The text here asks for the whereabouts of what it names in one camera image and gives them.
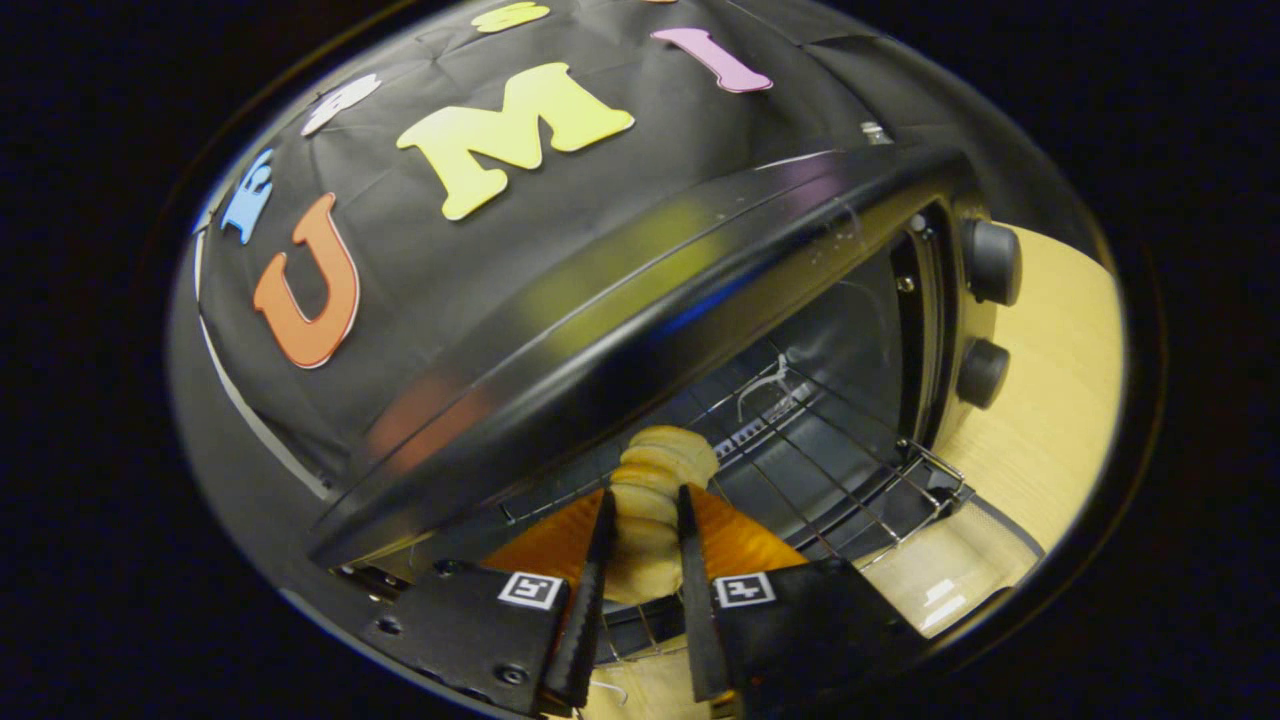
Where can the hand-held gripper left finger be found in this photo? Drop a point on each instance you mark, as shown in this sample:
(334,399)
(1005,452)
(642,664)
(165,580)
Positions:
(470,620)

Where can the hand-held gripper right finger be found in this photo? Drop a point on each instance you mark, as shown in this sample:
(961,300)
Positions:
(800,620)

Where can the ridged yellow bread roll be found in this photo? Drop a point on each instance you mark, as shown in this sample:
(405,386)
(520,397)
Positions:
(655,470)

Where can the black toaster oven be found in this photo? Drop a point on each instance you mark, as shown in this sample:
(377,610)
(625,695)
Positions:
(640,330)

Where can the green label drink bottle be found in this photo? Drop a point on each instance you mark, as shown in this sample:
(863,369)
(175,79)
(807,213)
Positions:
(875,133)

